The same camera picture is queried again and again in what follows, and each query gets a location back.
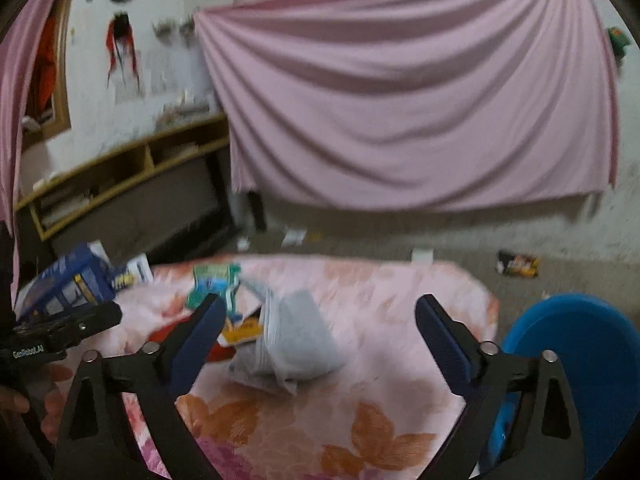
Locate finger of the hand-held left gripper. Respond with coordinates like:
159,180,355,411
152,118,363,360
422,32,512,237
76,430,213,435
12,301,124,348

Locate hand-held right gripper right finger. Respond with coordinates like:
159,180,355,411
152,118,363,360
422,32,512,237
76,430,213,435
415,294,587,480

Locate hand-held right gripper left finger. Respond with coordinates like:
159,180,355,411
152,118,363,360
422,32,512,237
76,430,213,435
52,294,227,480

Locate red wrapper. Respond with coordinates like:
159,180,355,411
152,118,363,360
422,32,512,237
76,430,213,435
149,322,236,363

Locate green snack packet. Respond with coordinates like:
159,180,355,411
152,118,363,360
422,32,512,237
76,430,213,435
186,263,243,318

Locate grey white plastic bag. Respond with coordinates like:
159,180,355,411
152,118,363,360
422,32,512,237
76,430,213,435
227,280,347,396

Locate blue plastic basin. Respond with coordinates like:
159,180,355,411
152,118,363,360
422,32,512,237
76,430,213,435
480,294,640,480

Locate person's left hand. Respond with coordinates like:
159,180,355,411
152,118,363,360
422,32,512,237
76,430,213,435
0,389,32,415

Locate blue cardboard box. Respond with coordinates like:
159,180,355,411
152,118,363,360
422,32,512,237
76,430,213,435
15,242,118,322

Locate blue yellow packet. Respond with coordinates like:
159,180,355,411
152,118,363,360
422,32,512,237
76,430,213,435
112,254,154,291

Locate black and yellow wrapper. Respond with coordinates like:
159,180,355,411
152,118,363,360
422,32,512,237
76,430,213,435
496,250,542,278

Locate floral blanket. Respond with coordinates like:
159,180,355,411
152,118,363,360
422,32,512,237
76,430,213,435
40,254,501,480

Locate black furniture leg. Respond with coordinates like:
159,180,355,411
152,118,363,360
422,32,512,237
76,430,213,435
246,187,268,233

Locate wooden shelf unit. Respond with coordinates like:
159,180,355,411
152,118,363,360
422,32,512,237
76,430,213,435
14,112,238,263

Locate pink door curtain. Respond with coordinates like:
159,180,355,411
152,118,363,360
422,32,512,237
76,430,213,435
0,0,76,291

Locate pink hanging sheet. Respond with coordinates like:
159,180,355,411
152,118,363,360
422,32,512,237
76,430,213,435
194,0,621,213

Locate orange hanging cloth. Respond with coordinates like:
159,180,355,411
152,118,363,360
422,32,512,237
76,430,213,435
31,15,58,123

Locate red wall ornament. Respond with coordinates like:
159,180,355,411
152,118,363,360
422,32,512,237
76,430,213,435
105,12,142,86

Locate green wall ornament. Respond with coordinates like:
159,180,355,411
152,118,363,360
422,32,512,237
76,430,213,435
607,26,631,58

